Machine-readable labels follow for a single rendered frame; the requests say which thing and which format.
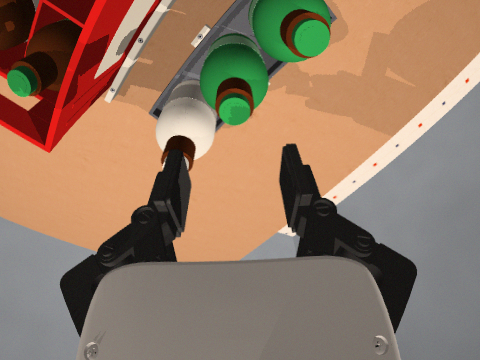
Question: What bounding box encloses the green bottle with pale label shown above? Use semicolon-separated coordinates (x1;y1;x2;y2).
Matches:
248;0;331;63

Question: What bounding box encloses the cream bottle with grey label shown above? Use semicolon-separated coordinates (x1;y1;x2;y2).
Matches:
155;80;217;172

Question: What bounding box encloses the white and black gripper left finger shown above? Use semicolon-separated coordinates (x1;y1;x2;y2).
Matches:
60;149;191;337

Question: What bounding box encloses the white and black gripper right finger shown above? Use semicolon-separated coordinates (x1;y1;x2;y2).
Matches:
279;144;417;333

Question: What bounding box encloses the dark grey tray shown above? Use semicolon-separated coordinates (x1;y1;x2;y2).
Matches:
148;0;287;120

